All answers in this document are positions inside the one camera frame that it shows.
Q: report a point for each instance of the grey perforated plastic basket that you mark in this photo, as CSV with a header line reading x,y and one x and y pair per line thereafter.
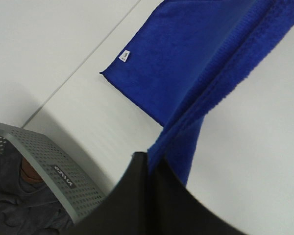
x,y
73,188

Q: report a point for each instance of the brown cloth in basket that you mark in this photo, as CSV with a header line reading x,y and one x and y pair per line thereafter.
x,y
28,173

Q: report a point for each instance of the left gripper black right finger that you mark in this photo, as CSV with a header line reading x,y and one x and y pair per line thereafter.
x,y
177,212

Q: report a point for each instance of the blue microfibre towel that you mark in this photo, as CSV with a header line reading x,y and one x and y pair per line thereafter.
x,y
187,57

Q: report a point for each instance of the grey cloth in basket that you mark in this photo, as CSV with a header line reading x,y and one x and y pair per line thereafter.
x,y
27,209

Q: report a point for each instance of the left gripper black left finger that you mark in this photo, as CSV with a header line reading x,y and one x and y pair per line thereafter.
x,y
123,211

